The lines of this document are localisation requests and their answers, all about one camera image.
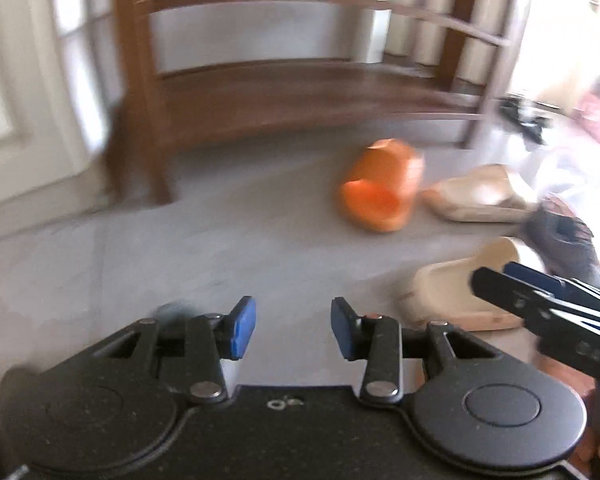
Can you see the white panelled cabinet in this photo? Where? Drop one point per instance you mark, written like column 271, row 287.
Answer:
column 30, row 110

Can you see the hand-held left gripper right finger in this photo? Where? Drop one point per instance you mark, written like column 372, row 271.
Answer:
column 342, row 327

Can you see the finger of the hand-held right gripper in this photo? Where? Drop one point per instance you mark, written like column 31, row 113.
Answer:
column 535, row 277
column 530, row 310

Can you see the wooden shoe rack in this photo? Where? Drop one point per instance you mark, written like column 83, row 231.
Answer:
column 280, row 90

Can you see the orange slide sandal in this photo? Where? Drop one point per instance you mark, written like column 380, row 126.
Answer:
column 380, row 180

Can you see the dark shoe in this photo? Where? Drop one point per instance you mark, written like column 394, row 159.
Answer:
column 560, row 240

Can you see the pale pink slipper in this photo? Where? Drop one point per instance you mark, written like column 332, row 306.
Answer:
column 480, row 195
column 440, row 285

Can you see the black sandal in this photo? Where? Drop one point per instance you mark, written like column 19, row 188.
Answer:
column 535, row 127
column 517, row 105

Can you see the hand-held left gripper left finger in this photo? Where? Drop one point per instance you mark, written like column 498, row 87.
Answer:
column 242, row 327

